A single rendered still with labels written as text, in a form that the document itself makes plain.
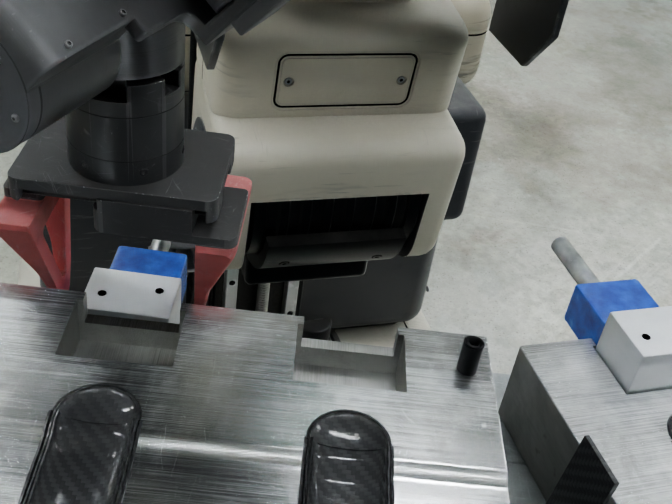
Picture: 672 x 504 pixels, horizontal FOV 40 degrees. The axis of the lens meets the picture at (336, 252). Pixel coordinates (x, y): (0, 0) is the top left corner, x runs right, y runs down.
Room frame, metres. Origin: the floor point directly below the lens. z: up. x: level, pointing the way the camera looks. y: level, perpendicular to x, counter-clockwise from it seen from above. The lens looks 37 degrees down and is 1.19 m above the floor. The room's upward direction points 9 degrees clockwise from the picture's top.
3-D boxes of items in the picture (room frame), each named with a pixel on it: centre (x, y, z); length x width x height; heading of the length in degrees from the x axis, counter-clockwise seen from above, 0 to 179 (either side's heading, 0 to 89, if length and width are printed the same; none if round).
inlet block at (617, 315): (0.43, -0.17, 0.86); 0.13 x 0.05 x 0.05; 21
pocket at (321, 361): (0.32, -0.01, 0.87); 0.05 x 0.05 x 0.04; 4
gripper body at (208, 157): (0.39, 0.11, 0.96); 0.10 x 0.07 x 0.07; 92
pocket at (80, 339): (0.32, 0.09, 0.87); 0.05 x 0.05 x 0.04; 4
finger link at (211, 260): (0.39, 0.09, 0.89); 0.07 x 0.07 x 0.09; 2
